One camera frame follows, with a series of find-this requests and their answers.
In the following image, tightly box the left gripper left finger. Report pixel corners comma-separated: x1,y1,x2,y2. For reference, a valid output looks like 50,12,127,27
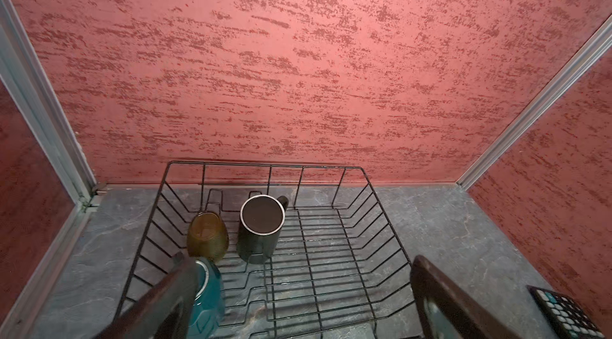
96,258,199,338

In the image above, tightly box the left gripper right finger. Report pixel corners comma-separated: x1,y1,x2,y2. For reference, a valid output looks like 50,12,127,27
411,255,518,338

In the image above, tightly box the black mug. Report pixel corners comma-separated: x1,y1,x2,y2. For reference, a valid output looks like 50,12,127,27
236,195,289,264

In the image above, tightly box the black calculator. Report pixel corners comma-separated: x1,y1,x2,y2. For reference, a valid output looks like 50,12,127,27
526,285,606,339

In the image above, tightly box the left corner aluminium profile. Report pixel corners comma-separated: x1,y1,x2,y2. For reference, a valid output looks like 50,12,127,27
1,0,97,205

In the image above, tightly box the corner aluminium profile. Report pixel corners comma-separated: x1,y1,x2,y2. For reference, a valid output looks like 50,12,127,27
1,0,97,205
457,18,611,190

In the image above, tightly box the right corner aluminium profile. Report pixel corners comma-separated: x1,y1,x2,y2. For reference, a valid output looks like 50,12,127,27
457,18,611,190

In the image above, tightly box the black wire dish rack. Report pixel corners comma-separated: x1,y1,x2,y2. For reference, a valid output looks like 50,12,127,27
116,160,415,338

